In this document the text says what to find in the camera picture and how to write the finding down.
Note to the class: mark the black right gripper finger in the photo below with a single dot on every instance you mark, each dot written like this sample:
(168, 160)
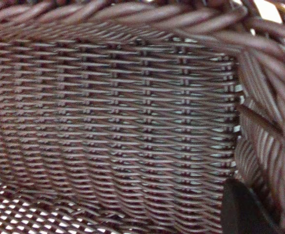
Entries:
(240, 212)

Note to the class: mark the dark brown woven wicker basket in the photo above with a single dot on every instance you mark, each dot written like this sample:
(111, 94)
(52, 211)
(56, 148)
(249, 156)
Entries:
(123, 109)

